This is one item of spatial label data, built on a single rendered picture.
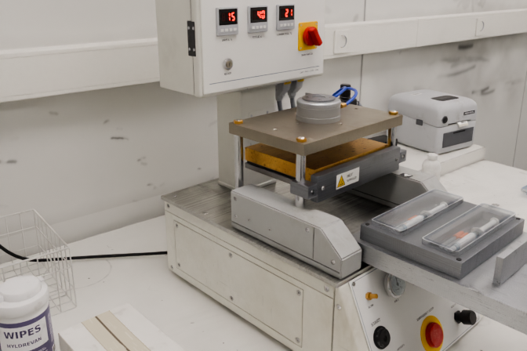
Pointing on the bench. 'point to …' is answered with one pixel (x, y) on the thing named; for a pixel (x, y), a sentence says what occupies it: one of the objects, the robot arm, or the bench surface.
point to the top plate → (315, 124)
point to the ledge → (465, 156)
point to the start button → (383, 338)
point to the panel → (403, 314)
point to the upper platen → (267, 161)
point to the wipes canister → (25, 315)
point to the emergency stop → (434, 334)
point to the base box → (263, 287)
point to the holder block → (475, 256)
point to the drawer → (492, 269)
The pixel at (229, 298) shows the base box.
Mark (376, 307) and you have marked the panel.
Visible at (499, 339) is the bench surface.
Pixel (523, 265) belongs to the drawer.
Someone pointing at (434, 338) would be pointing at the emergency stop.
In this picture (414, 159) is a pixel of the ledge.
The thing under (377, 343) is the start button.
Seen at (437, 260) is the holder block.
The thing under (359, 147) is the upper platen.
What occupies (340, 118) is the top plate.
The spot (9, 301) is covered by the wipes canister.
